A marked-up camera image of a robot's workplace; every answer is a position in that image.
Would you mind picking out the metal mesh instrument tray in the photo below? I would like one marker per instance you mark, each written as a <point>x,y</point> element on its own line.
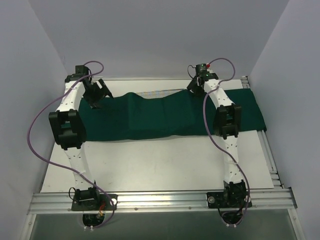
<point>158,93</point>

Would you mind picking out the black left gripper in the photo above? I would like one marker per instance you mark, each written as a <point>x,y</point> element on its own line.
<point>97,92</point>

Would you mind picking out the green surgical cloth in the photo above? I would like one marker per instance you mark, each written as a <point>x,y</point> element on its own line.
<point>132,117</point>

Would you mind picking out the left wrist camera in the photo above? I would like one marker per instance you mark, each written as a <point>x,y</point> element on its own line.
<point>82,70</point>

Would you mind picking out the aluminium frame rail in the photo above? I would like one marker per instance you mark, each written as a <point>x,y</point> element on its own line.
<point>163,202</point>

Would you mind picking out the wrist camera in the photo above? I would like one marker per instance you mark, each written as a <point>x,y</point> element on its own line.
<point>202,68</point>
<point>82,70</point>

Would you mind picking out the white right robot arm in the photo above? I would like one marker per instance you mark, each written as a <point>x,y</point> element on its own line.
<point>226,126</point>

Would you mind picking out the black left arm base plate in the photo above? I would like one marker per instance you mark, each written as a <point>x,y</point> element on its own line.
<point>91,204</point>

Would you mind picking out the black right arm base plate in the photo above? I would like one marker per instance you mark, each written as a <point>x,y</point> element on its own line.
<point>224,200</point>

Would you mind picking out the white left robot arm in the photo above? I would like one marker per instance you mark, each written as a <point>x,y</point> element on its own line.
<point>69,130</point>

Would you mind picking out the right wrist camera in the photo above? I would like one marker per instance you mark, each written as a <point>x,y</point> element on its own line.
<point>202,68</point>

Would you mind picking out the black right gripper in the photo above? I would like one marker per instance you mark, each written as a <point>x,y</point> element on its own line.
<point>195,86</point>

